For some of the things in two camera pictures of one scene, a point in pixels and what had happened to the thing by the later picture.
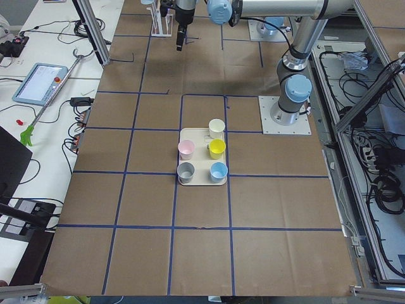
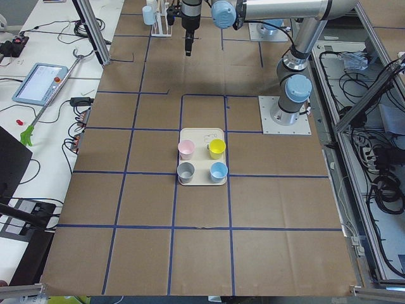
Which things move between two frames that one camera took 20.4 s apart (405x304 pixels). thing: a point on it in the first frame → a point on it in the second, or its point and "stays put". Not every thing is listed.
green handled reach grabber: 27,134 stays put
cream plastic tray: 200,158 stays put
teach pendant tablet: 40,83 stays put
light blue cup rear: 218,171 stays put
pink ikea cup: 185,149 stays put
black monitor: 14,158 stays put
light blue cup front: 147,2 → 149,15
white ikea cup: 216,128 → 154,4
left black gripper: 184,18 → 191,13
